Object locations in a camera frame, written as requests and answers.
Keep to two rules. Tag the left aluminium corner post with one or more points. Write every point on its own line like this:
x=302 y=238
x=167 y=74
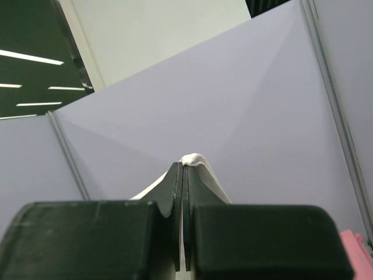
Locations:
x=62 y=140

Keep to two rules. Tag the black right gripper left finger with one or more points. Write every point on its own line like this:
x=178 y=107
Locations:
x=112 y=239

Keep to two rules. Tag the right aluminium corner post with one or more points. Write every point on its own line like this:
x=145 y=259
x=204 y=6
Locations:
x=339 y=116

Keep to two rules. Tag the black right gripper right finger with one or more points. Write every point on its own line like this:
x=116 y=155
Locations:
x=235 y=241

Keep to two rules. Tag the aluminium corner post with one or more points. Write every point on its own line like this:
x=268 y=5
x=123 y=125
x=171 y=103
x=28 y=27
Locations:
x=339 y=116
x=62 y=140

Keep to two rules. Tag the folded pink t-shirt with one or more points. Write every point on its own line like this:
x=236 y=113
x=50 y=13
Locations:
x=359 y=254

